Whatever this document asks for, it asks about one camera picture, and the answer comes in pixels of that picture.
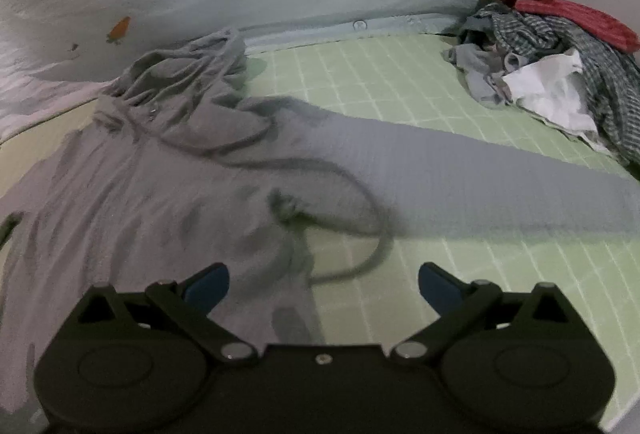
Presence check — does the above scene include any grey zip hoodie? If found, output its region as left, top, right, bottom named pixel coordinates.
left=1, top=30, right=639, bottom=433

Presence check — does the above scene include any green grid-pattern mat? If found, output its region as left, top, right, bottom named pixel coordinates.
left=1, top=34, right=639, bottom=433

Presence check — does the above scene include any white garment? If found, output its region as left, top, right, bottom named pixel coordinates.
left=503, top=48, right=611, bottom=156

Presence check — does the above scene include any small grey garment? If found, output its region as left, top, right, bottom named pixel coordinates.
left=442, top=43, right=528, bottom=108

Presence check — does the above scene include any blue plaid shirt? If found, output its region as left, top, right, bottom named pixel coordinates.
left=445, top=3, right=639, bottom=165

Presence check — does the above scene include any red knitted garment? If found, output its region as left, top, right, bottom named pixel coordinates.
left=493, top=0, right=639, bottom=54

